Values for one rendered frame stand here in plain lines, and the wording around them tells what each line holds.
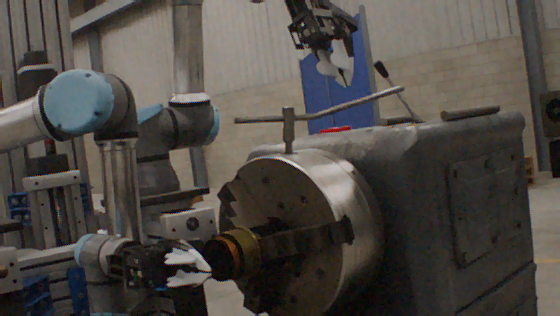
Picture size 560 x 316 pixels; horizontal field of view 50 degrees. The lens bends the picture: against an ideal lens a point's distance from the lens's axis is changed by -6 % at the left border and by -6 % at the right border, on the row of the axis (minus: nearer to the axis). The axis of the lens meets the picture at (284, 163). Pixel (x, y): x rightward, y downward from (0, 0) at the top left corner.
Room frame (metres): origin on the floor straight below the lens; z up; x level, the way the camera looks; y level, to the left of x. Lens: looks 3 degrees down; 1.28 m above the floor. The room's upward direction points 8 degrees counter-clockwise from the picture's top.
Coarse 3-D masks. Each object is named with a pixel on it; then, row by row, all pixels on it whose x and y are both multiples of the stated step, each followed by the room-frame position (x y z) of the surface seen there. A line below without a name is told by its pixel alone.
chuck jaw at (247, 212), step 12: (240, 180) 1.20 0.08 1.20; (228, 192) 1.17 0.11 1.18; (240, 192) 1.17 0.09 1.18; (228, 204) 1.14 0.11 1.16; (240, 204) 1.15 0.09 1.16; (252, 204) 1.17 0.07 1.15; (228, 216) 1.15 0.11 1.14; (240, 216) 1.13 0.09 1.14; (252, 216) 1.14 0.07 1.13; (264, 216) 1.16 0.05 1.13; (228, 228) 1.12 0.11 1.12; (252, 228) 1.12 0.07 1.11; (264, 228) 1.16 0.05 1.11
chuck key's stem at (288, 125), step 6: (282, 108) 1.16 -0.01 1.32; (288, 108) 1.15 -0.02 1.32; (282, 114) 1.16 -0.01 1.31; (288, 114) 1.15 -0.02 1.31; (288, 120) 1.16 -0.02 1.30; (294, 120) 1.17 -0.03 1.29; (282, 126) 1.16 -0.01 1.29; (288, 126) 1.16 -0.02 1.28; (294, 126) 1.16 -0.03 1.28; (282, 132) 1.17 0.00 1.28; (288, 132) 1.16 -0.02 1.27; (294, 132) 1.17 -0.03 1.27; (282, 138) 1.17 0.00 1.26; (288, 138) 1.16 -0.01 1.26; (294, 138) 1.17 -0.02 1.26; (288, 144) 1.16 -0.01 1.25; (288, 150) 1.16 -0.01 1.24
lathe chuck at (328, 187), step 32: (256, 160) 1.17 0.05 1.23; (288, 160) 1.12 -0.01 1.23; (320, 160) 1.15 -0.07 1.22; (256, 192) 1.17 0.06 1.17; (288, 192) 1.12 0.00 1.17; (320, 192) 1.07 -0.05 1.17; (352, 192) 1.11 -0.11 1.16; (224, 224) 1.25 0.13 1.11; (288, 224) 1.13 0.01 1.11; (352, 224) 1.07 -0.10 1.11; (288, 256) 1.21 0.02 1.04; (320, 256) 1.08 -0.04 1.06; (352, 256) 1.06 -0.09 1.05; (288, 288) 1.14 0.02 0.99; (320, 288) 1.09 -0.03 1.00
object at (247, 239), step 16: (208, 240) 1.06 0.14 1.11; (224, 240) 1.04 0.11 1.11; (240, 240) 1.05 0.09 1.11; (256, 240) 1.07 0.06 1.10; (208, 256) 1.07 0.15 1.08; (224, 256) 1.11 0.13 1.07; (240, 256) 1.04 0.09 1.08; (256, 256) 1.06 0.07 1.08; (224, 272) 1.08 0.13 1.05; (240, 272) 1.05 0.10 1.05; (256, 272) 1.07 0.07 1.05
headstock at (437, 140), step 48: (336, 144) 1.26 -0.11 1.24; (384, 144) 1.17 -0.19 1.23; (432, 144) 1.17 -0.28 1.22; (480, 144) 1.35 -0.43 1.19; (384, 192) 1.17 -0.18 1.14; (432, 192) 1.16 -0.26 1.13; (480, 192) 1.32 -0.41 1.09; (528, 192) 1.55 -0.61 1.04; (432, 240) 1.14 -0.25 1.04; (480, 240) 1.31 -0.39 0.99; (528, 240) 1.52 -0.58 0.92; (384, 288) 1.19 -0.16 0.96; (432, 288) 1.13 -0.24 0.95; (480, 288) 1.31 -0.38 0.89
